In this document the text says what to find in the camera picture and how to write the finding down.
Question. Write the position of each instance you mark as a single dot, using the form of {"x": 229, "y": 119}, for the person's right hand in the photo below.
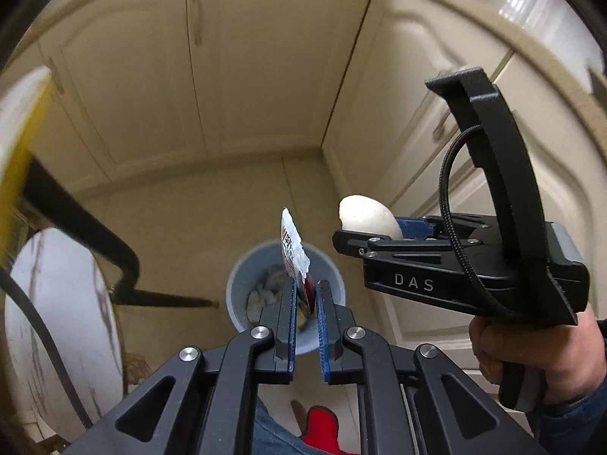
{"x": 572, "y": 357}

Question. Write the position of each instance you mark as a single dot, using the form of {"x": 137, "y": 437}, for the cream kitchen cabinets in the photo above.
{"x": 144, "y": 86}

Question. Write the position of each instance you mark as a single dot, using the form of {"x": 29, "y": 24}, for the person's blue jeans leg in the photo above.
{"x": 270, "y": 438}

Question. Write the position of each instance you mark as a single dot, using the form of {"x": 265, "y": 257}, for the red sauce packet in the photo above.
{"x": 296, "y": 260}

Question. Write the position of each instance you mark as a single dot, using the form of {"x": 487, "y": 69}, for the black table leg base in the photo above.
{"x": 52, "y": 201}

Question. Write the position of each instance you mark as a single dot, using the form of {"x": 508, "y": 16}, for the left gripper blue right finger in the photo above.
{"x": 349, "y": 354}

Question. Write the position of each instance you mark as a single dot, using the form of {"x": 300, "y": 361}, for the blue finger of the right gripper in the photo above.
{"x": 422, "y": 228}
{"x": 415, "y": 243}

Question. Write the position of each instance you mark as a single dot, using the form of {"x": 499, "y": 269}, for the light blue trash bin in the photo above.
{"x": 259, "y": 276}

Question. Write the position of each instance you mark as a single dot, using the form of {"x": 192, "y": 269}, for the red slipper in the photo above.
{"x": 321, "y": 431}

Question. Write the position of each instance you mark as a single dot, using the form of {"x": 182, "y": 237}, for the white steamed bun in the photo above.
{"x": 363, "y": 214}

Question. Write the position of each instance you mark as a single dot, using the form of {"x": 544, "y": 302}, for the round white marble table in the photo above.
{"x": 63, "y": 281}

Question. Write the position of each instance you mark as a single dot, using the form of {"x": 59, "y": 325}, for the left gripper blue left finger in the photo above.
{"x": 263, "y": 354}

